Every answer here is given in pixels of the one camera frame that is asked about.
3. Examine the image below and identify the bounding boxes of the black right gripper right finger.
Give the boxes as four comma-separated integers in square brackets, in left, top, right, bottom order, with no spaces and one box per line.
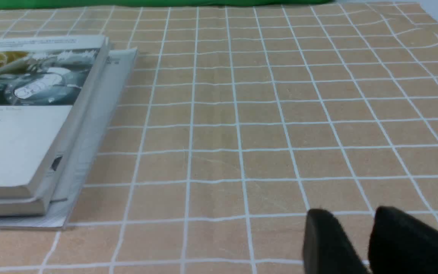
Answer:
[368,206,438,274]

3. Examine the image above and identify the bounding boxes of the green backdrop cloth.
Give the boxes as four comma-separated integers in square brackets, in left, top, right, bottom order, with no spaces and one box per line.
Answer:
[0,0,332,10]

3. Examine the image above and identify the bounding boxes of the top white photo-cover book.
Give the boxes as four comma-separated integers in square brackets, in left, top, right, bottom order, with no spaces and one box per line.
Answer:
[0,35,110,199]

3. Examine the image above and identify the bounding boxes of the bottom thin white booklet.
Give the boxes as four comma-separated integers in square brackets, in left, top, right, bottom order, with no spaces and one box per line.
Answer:
[0,48,138,229]

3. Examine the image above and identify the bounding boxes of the middle white book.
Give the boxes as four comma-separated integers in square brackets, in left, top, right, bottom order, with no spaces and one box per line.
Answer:
[0,52,109,217]

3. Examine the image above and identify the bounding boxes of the tan grid-pattern tablecloth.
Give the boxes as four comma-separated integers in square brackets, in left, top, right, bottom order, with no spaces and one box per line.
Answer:
[0,2,438,274]

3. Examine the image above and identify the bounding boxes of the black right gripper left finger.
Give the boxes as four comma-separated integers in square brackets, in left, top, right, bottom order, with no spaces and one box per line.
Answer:
[302,209,369,274]

